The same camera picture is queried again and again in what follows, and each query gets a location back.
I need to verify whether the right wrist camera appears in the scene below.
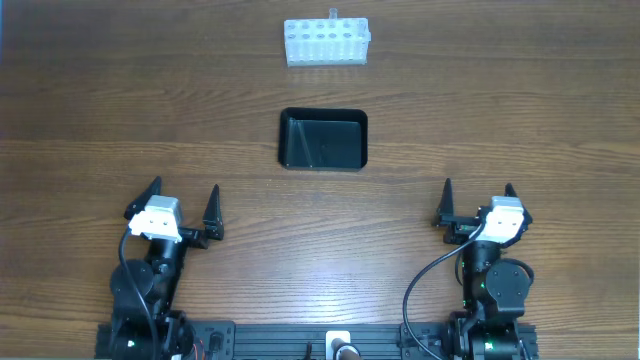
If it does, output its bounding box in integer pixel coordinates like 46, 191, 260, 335
482, 195, 526, 245

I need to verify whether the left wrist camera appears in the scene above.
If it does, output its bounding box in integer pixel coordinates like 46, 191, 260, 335
128, 194, 184, 244

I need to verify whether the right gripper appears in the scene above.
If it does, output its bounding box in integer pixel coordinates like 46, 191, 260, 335
432, 178, 534, 246

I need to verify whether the white test tube rack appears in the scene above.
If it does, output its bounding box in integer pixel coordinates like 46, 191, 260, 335
283, 17, 373, 68

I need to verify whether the black cable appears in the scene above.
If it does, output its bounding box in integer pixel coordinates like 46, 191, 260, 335
117, 228, 161, 360
402, 222, 487, 360

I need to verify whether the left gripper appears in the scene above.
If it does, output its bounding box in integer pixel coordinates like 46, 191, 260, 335
123, 175, 225, 250

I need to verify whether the mounting rail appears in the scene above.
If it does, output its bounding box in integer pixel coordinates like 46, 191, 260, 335
94, 319, 541, 360

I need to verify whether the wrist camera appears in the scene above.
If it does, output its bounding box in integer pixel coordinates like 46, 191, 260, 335
128, 194, 184, 244
482, 195, 526, 245

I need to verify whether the black tray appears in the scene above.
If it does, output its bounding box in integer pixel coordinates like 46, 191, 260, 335
277, 106, 370, 173

